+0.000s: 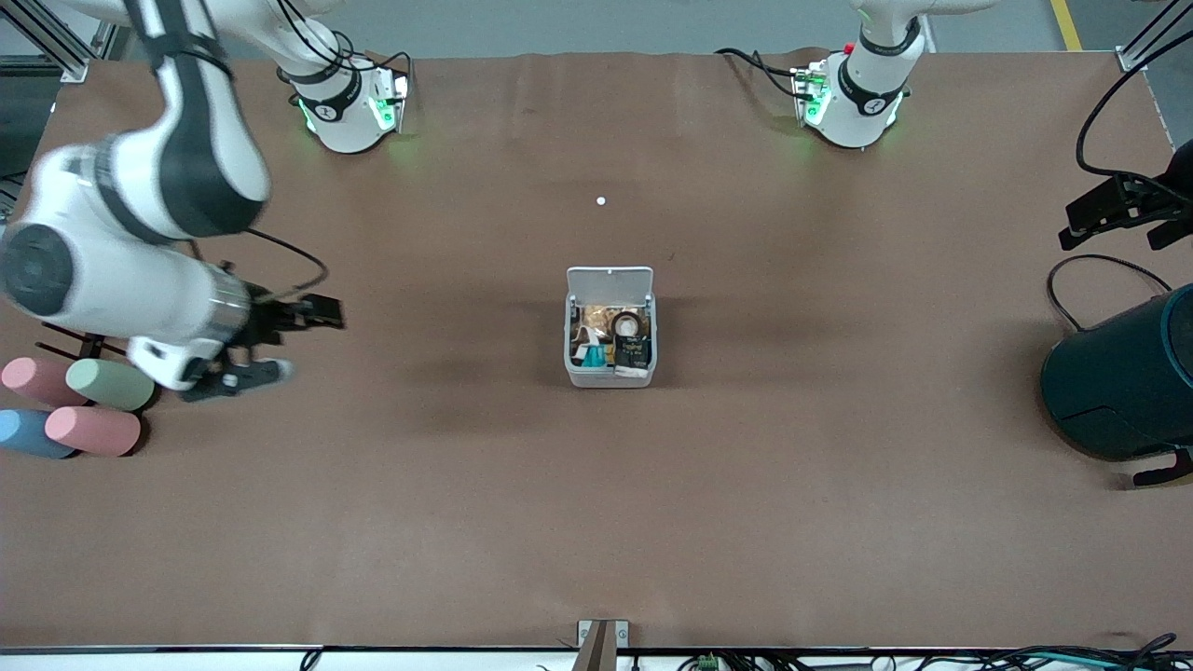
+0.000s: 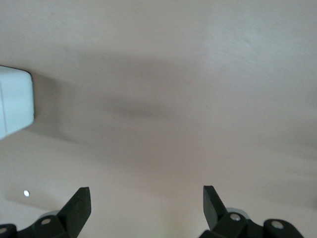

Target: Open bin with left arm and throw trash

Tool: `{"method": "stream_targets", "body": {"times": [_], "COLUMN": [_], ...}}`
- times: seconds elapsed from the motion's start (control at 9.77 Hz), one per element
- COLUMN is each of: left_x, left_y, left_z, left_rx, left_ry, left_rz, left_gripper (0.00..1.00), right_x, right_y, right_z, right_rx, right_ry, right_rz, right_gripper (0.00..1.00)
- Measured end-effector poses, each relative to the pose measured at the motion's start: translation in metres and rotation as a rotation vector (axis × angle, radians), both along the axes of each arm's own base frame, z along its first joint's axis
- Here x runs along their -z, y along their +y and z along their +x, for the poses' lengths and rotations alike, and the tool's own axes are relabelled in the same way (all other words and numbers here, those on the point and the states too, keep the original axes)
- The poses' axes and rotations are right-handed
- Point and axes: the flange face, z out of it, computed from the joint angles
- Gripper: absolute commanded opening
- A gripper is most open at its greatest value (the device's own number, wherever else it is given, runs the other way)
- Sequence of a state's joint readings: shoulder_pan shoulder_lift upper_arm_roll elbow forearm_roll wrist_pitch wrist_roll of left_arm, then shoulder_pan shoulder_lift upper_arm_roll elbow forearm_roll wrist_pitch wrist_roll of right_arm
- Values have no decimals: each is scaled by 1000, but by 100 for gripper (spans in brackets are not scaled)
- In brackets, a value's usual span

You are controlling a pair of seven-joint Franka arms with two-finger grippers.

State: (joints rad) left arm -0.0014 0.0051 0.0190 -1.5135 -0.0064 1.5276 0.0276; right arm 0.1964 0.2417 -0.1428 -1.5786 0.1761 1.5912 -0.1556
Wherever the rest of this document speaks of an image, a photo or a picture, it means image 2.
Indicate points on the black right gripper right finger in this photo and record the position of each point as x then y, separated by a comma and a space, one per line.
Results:
215, 210

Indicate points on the white square lidded bin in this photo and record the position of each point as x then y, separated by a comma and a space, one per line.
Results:
15, 101

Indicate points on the tiny white round pellet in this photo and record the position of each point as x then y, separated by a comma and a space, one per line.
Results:
26, 193

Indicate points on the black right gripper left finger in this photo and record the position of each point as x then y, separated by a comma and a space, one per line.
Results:
76, 210

